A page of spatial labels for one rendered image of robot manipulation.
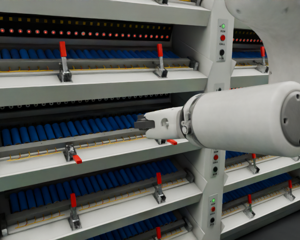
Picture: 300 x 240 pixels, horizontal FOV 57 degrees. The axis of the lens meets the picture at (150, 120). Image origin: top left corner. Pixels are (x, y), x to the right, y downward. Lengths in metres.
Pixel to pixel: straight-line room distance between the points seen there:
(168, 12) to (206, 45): 0.17
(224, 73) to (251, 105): 0.60
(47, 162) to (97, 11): 0.38
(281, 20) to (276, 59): 0.08
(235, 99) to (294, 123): 0.07
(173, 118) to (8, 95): 0.38
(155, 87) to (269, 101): 0.50
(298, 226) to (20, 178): 1.18
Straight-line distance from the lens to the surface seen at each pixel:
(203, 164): 0.94
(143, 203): 0.88
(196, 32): 0.93
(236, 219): 1.22
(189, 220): 1.09
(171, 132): 0.43
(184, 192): 0.96
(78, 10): 0.70
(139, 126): 0.49
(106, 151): 0.75
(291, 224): 1.48
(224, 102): 0.36
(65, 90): 0.67
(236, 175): 1.11
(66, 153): 0.72
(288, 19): 0.36
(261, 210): 1.31
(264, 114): 0.31
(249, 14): 0.35
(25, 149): 0.73
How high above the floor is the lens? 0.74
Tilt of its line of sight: 13 degrees down
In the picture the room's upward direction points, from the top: straight up
